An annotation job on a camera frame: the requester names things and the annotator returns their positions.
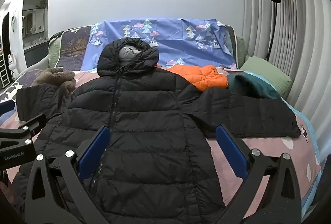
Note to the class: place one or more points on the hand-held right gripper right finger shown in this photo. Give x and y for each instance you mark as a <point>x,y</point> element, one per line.
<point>231,151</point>

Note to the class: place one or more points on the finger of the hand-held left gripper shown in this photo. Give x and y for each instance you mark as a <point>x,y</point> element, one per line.
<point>35,123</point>
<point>6,109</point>

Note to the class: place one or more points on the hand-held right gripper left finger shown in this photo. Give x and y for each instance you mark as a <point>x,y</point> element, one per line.
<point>94,149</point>

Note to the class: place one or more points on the black hooded puffer jacket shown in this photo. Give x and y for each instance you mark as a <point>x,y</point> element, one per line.
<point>155,123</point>

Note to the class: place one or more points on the pink polka dot blanket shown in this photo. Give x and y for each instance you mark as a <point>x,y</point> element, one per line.
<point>258,151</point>

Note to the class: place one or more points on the white ladder shelf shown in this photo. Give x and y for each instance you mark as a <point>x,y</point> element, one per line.
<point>4,71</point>

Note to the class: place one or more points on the white cat figurine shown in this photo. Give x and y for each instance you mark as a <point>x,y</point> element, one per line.
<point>12,63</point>

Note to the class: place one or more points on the brown fleece garment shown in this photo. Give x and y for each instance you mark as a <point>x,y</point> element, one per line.
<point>57,76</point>

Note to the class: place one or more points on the dark green folded garment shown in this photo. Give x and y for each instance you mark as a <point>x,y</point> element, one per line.
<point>253,87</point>

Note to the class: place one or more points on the orange puffer jacket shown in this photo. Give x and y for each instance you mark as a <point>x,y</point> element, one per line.
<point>204,76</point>

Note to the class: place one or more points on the light blue sheet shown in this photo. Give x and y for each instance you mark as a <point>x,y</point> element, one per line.
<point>310,123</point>

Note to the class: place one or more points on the green pillow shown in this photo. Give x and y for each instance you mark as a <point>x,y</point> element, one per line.
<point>269,74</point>

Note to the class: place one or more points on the dark printed blanket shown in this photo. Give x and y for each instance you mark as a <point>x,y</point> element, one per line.
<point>75,45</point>

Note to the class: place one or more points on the hanging green plant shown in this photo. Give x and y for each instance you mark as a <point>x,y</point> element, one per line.
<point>42,3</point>

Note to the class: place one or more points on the blue tree-print sheet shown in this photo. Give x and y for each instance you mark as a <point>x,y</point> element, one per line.
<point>175,43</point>

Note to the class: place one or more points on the grey pleated curtain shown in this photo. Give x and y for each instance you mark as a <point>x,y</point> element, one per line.
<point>297,32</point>

